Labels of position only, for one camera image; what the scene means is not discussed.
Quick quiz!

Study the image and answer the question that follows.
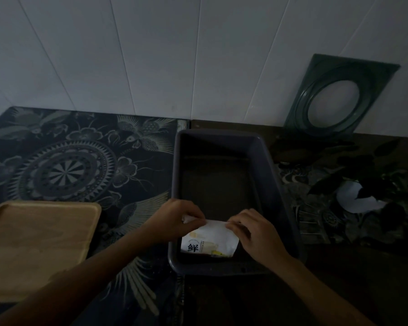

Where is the light wooden tray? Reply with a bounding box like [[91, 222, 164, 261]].
[[0, 200, 102, 304]]

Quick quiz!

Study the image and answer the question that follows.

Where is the dark grey plastic bin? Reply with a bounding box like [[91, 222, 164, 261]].
[[168, 129, 301, 277]]

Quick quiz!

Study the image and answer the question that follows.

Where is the dark green round-hole frame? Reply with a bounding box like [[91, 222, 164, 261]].
[[284, 53, 401, 137]]

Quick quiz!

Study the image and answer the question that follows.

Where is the dark patterned table mat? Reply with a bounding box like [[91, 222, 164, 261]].
[[0, 106, 191, 326]]

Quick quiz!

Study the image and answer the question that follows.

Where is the person's left forearm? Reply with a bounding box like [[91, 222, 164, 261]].
[[0, 225, 158, 326]]

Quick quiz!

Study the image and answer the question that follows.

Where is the white printed food packet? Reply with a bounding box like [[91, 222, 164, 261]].
[[180, 215, 240, 258]]

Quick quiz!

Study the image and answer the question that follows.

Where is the person's right forearm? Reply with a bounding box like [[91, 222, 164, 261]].
[[271, 255, 378, 326]]

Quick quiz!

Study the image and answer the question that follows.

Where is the dark leafy plant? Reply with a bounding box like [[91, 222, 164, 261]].
[[270, 138, 408, 235]]

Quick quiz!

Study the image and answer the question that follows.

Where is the person's right hand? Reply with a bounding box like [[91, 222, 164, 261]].
[[225, 209, 291, 271]]

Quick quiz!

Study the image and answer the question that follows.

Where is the person's left hand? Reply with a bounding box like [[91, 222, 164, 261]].
[[144, 199, 207, 244]]

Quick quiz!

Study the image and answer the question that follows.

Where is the white torn paper piece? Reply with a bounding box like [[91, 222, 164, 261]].
[[336, 180, 388, 214]]

